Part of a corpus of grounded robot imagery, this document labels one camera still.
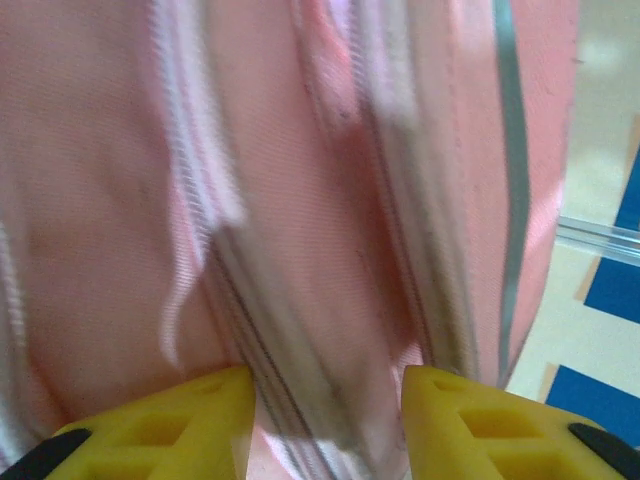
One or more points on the pink school backpack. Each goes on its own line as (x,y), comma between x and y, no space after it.
(100,200)

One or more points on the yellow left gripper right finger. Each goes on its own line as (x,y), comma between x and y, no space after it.
(500,440)

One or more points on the aluminium table edge rail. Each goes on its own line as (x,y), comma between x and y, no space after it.
(600,237)

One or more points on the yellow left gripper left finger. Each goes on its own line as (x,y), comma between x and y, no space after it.
(150,440)

